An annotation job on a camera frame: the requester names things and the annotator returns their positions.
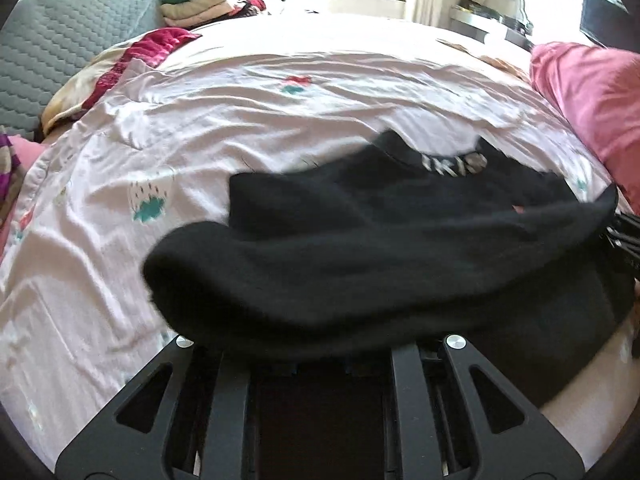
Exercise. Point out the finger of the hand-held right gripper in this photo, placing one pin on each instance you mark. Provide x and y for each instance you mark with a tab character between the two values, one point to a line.
625	245

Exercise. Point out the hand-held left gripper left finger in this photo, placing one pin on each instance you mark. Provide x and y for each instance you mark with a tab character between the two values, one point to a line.
200	410

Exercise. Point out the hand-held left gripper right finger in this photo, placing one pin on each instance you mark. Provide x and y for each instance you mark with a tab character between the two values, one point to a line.
440	410

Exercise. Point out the black sweater with orange cuffs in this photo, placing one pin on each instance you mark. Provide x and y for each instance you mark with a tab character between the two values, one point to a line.
375	260

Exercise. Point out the stack of folded clothes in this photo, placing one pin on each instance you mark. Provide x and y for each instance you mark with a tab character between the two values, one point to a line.
210	0

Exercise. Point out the pink blanket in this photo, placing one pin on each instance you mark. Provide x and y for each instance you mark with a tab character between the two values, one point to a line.
595	100

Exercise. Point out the black monitor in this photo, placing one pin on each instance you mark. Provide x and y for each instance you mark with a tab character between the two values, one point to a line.
602	17

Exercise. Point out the white desk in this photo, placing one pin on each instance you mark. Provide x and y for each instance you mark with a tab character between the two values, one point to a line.
490	25

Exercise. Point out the white printed bed quilt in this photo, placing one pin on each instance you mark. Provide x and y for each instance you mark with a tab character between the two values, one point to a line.
225	110

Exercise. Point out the pink pillow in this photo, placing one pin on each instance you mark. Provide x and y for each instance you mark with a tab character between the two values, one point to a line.
22	160

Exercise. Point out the striped colourful cloth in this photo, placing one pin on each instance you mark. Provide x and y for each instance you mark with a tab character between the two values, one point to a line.
7	170

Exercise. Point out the red and cream blanket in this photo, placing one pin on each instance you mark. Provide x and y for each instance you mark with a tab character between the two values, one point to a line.
135	55

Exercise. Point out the grey quilted headboard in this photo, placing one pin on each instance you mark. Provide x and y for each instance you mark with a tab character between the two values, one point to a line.
65	45

